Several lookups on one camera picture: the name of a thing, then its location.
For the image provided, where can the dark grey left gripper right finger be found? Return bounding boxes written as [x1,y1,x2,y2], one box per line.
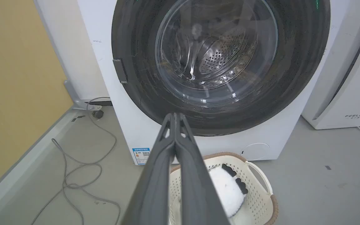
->
[174,113,230,225]

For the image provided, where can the white front-load washing machine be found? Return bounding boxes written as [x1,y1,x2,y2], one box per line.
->
[77,0,351,165]

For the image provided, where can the round dark washing machine door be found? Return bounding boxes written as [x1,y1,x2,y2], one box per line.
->
[111,0,331,137]

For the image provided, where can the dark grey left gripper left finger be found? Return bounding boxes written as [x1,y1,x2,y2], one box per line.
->
[121,113,177,225]

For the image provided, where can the cream perforated laundry basket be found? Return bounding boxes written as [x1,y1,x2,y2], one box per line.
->
[168,152,278,225]

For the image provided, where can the white and black plush toy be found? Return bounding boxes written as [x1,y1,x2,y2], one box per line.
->
[209,164,248,218]

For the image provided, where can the grey power cable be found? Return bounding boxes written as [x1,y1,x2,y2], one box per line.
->
[32,97,121,225]

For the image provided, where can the white Feelbird appliance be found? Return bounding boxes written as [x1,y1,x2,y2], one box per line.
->
[301,0,360,130]

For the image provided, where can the blue energy label sticker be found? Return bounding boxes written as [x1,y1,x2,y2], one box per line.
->
[132,148,151,165]

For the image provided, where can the white partition panel with foot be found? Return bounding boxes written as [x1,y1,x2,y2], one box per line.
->
[33,0,113,111]

